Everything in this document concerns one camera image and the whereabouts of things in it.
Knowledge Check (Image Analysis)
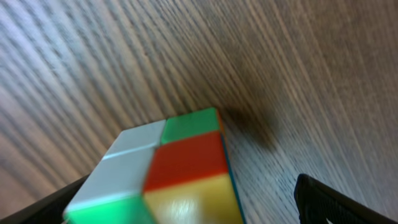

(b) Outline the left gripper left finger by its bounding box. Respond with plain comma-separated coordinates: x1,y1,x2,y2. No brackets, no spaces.
1,175,88,224

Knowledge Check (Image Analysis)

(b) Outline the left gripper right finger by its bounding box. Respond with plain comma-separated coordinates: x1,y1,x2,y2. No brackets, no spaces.
294,174,397,224

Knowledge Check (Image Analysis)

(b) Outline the multicolour puzzle cube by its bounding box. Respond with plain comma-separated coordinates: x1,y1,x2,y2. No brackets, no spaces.
63,108,245,223

